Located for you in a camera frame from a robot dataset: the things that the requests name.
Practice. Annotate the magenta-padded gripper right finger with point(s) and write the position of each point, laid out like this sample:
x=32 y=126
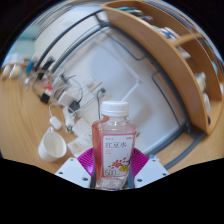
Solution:
x=150 y=171

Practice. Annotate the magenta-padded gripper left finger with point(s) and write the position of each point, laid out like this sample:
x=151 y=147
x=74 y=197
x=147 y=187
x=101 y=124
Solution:
x=73 y=171

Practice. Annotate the clear bottle with pink drink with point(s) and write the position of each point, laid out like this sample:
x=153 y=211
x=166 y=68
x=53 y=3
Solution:
x=115 y=150

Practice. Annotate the white cup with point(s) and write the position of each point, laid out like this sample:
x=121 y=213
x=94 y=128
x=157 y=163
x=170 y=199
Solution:
x=51 y=148

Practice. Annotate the small white rounded gadget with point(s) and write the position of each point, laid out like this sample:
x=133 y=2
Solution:
x=55 y=123

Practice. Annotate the white charger block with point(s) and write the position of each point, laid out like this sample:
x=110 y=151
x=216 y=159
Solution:
x=66 y=99

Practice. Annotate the small black box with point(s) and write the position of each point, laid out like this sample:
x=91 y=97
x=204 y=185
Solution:
x=45 y=98

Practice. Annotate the small blue bottle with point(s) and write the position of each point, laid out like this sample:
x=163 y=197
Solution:
x=30 y=67

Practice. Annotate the wooden shelf unit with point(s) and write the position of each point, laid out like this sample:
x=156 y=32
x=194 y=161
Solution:
x=173 y=60

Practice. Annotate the white wall socket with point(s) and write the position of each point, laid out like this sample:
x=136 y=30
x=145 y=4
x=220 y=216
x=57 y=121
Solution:
x=92 y=83

